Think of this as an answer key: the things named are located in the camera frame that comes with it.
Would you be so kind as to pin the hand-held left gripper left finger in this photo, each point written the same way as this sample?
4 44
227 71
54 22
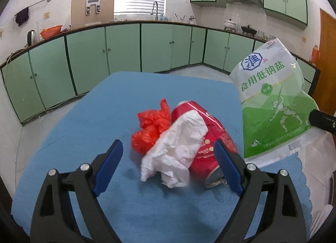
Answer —
109 164

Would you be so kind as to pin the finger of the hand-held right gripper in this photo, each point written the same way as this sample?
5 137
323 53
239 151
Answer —
324 122

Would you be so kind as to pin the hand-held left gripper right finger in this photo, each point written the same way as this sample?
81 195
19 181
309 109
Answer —
228 164

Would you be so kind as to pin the crushed red can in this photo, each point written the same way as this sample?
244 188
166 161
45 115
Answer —
210 132

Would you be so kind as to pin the white tissue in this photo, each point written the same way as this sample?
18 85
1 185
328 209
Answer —
178 148

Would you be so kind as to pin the red plastic bag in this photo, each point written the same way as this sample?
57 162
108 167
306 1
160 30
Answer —
149 127

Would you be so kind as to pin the white and green salt bag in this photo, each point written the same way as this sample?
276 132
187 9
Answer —
270 101

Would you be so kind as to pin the wooden door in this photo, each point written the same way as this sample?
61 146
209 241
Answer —
328 61

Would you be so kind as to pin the blue tablecloth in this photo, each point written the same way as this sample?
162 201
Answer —
105 101

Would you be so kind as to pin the orange thermos bottle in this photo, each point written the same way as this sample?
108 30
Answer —
315 53

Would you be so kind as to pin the green lower kitchen cabinets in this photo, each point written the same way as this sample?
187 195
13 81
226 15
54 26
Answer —
86 59

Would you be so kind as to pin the black wok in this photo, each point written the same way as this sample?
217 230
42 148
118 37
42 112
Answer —
248 30

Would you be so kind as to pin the white cooking pot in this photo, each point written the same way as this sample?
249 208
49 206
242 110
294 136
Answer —
229 24

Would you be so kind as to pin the orange plastic basin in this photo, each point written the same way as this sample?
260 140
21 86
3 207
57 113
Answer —
52 32

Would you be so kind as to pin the brown cardboard board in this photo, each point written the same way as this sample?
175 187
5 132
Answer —
78 19

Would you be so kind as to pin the steel electric kettle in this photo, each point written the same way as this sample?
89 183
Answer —
32 38

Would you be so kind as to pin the small steel teapot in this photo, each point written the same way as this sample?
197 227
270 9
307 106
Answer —
192 19

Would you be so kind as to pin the metal kitchen faucet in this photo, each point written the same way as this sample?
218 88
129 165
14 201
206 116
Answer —
155 9

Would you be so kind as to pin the dark hanging towel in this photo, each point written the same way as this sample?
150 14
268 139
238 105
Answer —
22 17

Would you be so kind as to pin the metal towel rail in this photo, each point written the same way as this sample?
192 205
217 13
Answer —
36 4

